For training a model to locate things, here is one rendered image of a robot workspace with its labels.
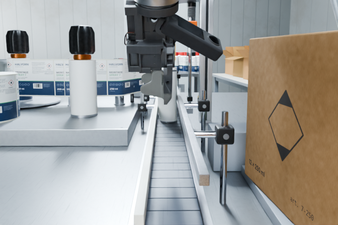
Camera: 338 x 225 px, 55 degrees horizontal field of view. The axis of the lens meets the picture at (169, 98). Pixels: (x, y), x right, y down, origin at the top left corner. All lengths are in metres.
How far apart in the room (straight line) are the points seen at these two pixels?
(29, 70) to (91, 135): 0.54
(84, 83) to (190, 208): 0.70
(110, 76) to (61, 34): 3.91
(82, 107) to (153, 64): 0.57
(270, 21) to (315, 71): 5.13
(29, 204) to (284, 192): 0.43
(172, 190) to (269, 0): 5.16
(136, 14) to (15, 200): 0.39
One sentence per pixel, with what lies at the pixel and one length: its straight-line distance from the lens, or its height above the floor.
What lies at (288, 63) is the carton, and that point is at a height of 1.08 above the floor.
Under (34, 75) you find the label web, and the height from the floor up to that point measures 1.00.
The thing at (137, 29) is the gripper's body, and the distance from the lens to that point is 0.55.
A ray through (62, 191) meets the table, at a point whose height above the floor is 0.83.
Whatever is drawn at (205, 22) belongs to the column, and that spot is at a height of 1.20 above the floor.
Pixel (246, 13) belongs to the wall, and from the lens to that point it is 5.43.
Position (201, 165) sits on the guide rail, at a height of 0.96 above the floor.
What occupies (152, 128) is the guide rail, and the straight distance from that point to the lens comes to 0.77.
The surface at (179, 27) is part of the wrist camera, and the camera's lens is 0.54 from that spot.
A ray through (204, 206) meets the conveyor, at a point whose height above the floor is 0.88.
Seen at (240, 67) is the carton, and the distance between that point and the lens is 4.01.
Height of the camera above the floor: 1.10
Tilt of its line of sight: 8 degrees down
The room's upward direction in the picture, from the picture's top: straight up
